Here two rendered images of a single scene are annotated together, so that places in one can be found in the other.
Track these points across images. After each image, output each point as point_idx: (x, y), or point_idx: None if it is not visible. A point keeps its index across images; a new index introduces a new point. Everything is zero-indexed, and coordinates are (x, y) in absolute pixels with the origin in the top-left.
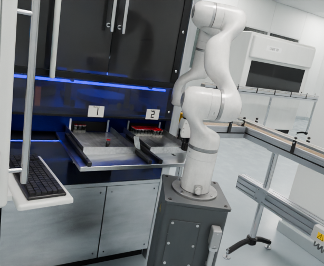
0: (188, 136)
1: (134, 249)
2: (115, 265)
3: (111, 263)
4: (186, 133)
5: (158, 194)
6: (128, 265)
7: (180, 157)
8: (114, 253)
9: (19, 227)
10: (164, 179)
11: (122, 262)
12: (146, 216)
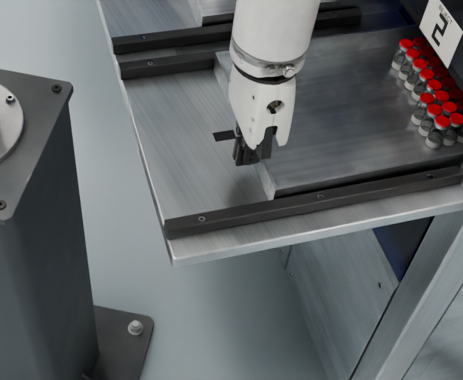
0: (237, 119)
1: (321, 361)
2: (300, 337)
3: (305, 327)
4: (233, 96)
5: (384, 319)
6: (300, 368)
7: (203, 151)
8: (300, 307)
9: None
10: (31, 78)
11: (314, 353)
12: (352, 329)
